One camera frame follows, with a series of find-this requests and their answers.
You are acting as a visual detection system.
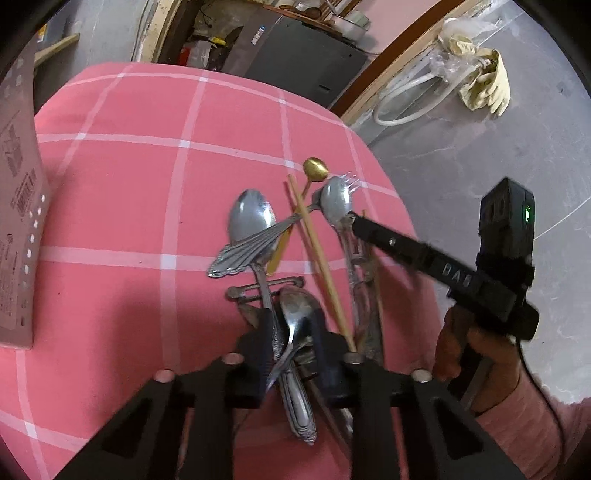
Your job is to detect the steel fork ornate handle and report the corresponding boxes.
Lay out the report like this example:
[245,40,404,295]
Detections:
[207,172,362,279]

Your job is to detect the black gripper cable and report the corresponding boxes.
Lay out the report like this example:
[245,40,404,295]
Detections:
[516,340,566,480]

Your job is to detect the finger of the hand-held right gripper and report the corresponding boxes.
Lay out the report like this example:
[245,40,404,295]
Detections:
[348,211,432,275]

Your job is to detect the cardboard box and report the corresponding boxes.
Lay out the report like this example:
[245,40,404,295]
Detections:
[0,44,51,350]

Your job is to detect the white hose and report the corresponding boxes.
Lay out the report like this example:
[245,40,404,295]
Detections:
[373,65,467,126]

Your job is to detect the gold spoon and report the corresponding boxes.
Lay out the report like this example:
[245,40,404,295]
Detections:
[268,158,330,273]

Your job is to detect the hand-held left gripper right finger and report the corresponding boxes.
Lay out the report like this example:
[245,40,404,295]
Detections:
[307,316,527,480]

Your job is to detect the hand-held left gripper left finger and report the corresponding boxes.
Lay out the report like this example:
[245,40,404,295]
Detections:
[55,308,280,480]

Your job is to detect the white plastic container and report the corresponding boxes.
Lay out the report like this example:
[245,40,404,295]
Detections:
[187,39,215,70]

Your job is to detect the wooden cutting board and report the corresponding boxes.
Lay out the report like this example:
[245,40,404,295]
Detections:
[249,0,345,33]

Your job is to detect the small steel spoon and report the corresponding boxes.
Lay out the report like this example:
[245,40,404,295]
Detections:
[265,286,320,446]

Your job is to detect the pink checkered tablecloth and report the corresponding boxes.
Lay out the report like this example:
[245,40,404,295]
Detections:
[0,62,455,480]

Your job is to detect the metal peeler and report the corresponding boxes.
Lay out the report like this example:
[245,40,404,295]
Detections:
[225,276,305,328]

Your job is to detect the yellowish rubber gloves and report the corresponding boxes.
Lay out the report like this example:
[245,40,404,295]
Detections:
[436,21,512,116]

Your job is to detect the grey refrigerator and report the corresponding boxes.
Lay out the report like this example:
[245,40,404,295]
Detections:
[222,9,370,109]

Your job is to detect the wooden chopstick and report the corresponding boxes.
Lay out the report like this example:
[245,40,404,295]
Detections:
[284,174,357,352]

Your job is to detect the metal pot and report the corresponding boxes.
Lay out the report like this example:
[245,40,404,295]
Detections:
[330,9,370,42]

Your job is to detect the wooden stick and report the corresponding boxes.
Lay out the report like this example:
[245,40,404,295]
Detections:
[34,33,80,66]

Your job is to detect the large steel spoon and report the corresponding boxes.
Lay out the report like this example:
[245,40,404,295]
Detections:
[228,188,305,430]

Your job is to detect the person's right forearm pink sleeve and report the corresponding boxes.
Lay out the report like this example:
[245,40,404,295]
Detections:
[475,364,591,480]

